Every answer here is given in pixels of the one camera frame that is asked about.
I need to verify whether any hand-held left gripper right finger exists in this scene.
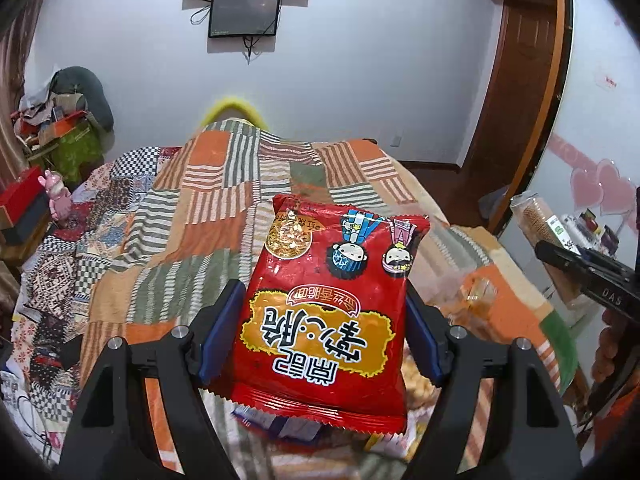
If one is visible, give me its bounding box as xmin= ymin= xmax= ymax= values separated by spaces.
xmin=406 ymin=285 xmax=583 ymax=480

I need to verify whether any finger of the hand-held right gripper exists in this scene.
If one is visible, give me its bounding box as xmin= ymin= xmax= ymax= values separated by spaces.
xmin=534 ymin=240 xmax=601 ymax=275

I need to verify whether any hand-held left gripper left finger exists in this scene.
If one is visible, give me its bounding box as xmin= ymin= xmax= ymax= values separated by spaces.
xmin=59 ymin=278 xmax=247 ymax=480

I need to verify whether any red snack bag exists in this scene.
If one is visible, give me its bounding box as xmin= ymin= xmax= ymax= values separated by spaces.
xmin=227 ymin=194 xmax=432 ymax=436

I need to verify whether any bag of orange snacks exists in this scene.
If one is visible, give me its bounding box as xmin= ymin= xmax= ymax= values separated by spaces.
xmin=404 ymin=347 xmax=437 ymax=412

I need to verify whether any person's right hand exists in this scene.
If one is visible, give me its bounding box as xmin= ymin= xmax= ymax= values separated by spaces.
xmin=591 ymin=307 xmax=632 ymax=386

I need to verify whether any clear snack bag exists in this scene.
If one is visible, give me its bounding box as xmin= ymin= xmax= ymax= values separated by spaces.
xmin=434 ymin=270 xmax=503 ymax=328

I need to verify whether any pink heart sticker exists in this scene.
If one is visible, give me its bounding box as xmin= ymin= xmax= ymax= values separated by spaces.
xmin=570 ymin=159 xmax=622 ymax=212
xmin=599 ymin=179 xmax=638 ymax=217

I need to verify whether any blue white snack packet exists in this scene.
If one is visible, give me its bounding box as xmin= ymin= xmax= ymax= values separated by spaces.
xmin=231 ymin=406 xmax=327 ymax=445

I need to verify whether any white yellow snack packet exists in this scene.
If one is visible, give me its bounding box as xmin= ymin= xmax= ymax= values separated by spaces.
xmin=364 ymin=427 xmax=417 ymax=462

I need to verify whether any patchwork blanket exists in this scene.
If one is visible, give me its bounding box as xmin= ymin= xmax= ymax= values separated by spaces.
xmin=12 ymin=117 xmax=581 ymax=480

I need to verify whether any person's orange clothing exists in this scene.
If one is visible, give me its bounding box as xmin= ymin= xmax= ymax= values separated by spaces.
xmin=587 ymin=377 xmax=640 ymax=466

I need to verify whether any brown wooden door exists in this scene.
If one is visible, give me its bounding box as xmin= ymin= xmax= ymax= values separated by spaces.
xmin=400 ymin=0 xmax=573 ymax=237

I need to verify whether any pink toy figure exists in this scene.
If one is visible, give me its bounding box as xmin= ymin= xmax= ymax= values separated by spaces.
xmin=42 ymin=170 xmax=74 ymax=222

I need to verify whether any yellow round cushion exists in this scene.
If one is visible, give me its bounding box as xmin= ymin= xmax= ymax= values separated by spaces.
xmin=199 ymin=97 xmax=271 ymax=135

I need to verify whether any green patterned bag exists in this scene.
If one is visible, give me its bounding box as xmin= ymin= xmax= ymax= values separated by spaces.
xmin=54 ymin=124 xmax=107 ymax=192

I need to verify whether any red box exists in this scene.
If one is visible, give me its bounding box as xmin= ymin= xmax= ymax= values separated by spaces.
xmin=0 ymin=166 xmax=45 ymax=230

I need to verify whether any pile of clothes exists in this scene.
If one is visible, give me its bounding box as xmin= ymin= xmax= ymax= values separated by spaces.
xmin=10 ymin=66 xmax=115 ymax=148

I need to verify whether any brown curtain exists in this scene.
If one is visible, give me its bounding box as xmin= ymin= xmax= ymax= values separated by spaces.
xmin=0 ymin=0 xmax=68 ymax=181

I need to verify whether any black monitor cable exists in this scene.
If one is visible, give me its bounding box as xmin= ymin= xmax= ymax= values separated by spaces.
xmin=241 ymin=35 xmax=266 ymax=65

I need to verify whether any small wall monitor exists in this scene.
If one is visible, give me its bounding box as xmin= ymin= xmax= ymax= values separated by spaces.
xmin=208 ymin=0 xmax=282 ymax=39

